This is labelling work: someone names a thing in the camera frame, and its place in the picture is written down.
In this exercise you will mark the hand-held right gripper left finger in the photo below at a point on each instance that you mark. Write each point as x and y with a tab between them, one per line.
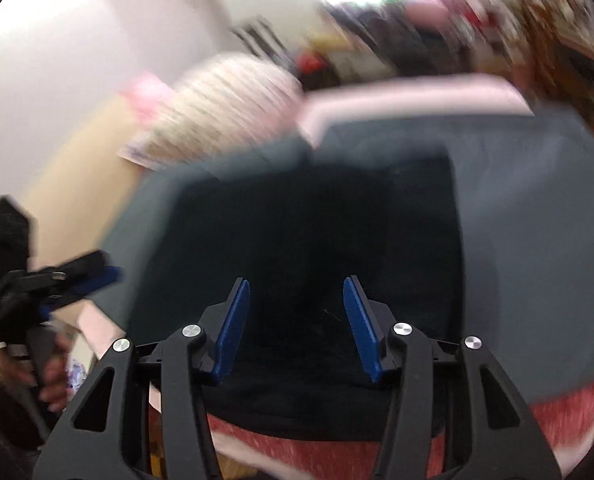
232	330

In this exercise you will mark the black chair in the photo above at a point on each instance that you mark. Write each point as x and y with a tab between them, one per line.
259	37

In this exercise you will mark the red blanket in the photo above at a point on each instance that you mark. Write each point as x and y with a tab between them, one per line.
327	455

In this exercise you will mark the cluttered shelf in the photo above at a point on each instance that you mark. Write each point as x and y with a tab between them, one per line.
567	25

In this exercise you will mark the beige bed headboard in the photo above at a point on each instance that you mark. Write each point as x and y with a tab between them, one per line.
77	185

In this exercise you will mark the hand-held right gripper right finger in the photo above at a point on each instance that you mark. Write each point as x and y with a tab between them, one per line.
362	330

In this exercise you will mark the white bear print quilt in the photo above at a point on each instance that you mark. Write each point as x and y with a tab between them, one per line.
217	105

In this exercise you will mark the black pants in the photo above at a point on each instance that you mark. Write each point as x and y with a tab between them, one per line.
297	220

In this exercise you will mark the person's left hand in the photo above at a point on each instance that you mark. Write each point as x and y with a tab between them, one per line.
57	380

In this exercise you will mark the dark grey cloth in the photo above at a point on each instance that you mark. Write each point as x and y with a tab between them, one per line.
517	210

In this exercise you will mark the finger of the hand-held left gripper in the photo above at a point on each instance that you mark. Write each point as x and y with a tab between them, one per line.
59	305
84	272

